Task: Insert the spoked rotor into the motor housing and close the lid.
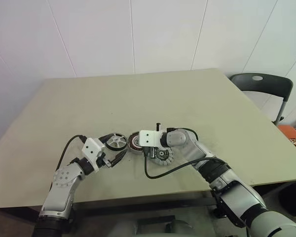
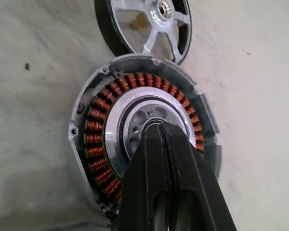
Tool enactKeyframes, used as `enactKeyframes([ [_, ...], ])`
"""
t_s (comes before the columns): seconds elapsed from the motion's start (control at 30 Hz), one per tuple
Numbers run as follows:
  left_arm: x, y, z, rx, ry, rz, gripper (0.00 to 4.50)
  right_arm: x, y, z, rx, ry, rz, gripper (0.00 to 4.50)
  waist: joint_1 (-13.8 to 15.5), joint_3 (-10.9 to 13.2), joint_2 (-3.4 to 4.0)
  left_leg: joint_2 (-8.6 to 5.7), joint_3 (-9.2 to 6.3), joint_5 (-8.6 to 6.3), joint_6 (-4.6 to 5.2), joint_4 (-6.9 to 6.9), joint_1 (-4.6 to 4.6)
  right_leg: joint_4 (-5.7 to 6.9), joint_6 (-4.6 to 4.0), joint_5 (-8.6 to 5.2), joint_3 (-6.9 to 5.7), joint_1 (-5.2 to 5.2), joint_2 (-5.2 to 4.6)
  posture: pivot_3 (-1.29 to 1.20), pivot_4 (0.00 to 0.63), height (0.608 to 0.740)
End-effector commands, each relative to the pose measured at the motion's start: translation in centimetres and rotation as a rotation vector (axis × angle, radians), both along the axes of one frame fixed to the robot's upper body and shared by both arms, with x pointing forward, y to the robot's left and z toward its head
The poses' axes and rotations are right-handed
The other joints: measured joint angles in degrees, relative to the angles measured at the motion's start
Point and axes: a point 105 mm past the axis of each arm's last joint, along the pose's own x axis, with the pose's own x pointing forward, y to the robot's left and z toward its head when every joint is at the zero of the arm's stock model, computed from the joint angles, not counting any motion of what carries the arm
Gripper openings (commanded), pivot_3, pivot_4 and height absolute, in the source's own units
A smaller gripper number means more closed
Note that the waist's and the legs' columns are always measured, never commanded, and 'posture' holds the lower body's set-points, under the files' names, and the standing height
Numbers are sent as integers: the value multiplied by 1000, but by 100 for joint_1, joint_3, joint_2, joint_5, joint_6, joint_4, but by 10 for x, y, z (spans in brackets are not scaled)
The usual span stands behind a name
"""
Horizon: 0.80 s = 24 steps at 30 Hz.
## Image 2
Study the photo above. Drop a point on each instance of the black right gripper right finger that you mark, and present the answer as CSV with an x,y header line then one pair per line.
x,y
195,183

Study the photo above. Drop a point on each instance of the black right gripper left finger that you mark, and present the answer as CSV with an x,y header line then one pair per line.
x,y
147,173

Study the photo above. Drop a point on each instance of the grey motor housing copper coils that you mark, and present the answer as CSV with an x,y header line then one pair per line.
x,y
98,125

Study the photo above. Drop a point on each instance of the black-rimmed silver spoked rotor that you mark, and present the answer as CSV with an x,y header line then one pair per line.
x,y
156,14

